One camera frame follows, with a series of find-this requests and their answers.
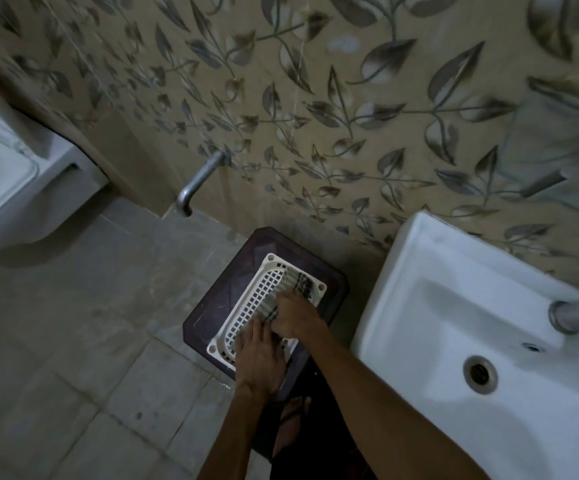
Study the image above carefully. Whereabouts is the clear glass shelf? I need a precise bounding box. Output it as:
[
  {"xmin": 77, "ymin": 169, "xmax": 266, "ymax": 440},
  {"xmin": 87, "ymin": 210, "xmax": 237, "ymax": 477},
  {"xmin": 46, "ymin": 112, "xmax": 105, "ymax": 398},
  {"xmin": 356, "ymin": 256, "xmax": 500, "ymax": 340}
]
[{"xmin": 497, "ymin": 77, "xmax": 579, "ymax": 211}]

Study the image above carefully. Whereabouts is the chrome wall tap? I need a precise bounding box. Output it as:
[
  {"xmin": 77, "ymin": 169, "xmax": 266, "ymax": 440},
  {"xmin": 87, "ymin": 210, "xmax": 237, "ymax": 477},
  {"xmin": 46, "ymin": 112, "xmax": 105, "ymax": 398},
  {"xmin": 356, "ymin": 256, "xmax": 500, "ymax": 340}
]
[{"xmin": 175, "ymin": 149, "xmax": 232, "ymax": 217}]

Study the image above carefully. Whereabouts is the person's left forearm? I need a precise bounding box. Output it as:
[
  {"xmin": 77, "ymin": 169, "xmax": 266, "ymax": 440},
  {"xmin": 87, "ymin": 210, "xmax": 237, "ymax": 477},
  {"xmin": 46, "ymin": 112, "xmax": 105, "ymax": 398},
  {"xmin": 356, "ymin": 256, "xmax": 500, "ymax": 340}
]
[{"xmin": 197, "ymin": 387, "xmax": 273, "ymax": 480}]

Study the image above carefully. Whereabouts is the metal sink drain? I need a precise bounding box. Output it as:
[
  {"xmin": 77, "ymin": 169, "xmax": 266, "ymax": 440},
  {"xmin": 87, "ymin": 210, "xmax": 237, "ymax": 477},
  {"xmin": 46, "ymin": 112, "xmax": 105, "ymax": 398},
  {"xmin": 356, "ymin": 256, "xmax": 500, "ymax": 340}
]
[{"xmin": 462, "ymin": 355, "xmax": 499, "ymax": 395}]

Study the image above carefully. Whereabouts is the person's foot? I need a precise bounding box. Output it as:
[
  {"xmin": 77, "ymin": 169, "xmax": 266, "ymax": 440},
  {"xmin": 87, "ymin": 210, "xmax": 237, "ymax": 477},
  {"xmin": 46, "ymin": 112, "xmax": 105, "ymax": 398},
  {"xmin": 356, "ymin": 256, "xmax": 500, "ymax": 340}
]
[{"xmin": 271, "ymin": 394, "xmax": 313, "ymax": 463}]

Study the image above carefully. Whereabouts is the white wash basin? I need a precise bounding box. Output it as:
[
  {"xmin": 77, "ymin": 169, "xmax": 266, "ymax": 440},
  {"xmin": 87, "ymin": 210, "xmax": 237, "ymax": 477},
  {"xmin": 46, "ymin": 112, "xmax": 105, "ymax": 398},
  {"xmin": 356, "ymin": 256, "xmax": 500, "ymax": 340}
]
[{"xmin": 350, "ymin": 211, "xmax": 579, "ymax": 480}]

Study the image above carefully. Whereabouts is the dark stool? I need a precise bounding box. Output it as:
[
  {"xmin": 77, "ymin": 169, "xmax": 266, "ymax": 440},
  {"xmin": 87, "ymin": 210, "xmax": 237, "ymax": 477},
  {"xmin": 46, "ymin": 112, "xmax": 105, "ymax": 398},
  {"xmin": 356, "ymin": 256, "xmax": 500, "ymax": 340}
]
[{"xmin": 182, "ymin": 227, "xmax": 349, "ymax": 401}]

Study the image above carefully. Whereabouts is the checkered cleaning cloth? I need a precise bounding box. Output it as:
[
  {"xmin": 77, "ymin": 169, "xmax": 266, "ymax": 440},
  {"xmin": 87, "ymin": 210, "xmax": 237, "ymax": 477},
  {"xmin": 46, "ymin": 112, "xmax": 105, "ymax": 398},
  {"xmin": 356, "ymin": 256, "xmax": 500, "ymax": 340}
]
[{"xmin": 258, "ymin": 272, "xmax": 316, "ymax": 327}]

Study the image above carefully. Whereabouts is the person's right forearm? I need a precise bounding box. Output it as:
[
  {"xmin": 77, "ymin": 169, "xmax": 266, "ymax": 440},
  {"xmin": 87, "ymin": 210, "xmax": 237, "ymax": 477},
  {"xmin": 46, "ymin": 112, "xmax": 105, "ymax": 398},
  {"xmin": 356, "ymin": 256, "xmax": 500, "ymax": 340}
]
[{"xmin": 299, "ymin": 323, "xmax": 493, "ymax": 480}]

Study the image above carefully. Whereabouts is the person's right hand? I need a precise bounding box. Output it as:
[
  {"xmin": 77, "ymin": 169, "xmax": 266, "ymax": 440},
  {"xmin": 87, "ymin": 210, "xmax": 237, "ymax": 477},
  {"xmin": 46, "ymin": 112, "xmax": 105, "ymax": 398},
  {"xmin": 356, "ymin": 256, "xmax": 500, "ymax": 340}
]
[{"xmin": 271, "ymin": 290, "xmax": 328, "ymax": 341}]

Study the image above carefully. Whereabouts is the person's left hand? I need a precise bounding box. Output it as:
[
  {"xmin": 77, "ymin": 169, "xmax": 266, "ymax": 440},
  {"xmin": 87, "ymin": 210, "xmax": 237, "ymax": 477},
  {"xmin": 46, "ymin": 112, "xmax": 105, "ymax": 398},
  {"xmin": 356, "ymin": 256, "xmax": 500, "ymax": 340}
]
[{"xmin": 234, "ymin": 317, "xmax": 288, "ymax": 403}]

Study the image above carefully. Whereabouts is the white plastic perforated basket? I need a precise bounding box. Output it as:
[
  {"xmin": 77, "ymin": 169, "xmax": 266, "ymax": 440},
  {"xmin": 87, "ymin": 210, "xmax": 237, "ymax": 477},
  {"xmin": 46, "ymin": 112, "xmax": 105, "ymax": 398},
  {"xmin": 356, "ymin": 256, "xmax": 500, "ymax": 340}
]
[{"xmin": 206, "ymin": 253, "xmax": 328, "ymax": 372}]

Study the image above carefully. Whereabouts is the white toilet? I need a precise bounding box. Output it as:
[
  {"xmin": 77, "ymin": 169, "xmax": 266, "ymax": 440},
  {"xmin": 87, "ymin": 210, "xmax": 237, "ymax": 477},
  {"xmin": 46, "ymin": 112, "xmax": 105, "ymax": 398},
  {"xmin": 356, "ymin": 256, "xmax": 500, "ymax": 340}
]
[{"xmin": 0, "ymin": 59, "xmax": 110, "ymax": 259}]

